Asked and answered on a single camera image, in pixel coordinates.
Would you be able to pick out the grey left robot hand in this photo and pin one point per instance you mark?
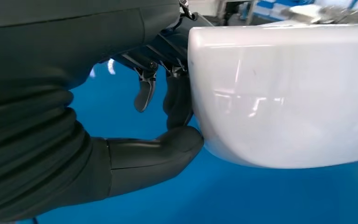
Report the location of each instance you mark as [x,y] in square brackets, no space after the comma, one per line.
[58,40]

